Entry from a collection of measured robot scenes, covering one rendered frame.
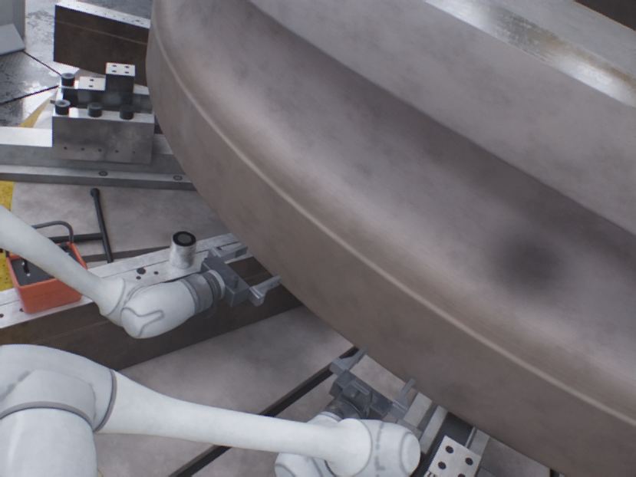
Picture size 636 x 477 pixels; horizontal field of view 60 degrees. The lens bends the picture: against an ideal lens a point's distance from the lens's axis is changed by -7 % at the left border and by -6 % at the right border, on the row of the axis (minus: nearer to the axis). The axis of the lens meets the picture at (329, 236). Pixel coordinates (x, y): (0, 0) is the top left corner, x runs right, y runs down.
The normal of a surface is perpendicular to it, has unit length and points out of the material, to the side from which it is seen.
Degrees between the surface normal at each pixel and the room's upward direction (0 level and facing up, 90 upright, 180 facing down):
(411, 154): 90
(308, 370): 0
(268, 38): 90
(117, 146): 90
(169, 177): 0
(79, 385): 39
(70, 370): 28
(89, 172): 0
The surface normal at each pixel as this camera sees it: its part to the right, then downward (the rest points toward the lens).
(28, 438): 0.08, -0.78
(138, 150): 0.26, 0.65
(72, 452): 0.75, -0.61
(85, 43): -0.11, 0.59
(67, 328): 0.59, 0.62
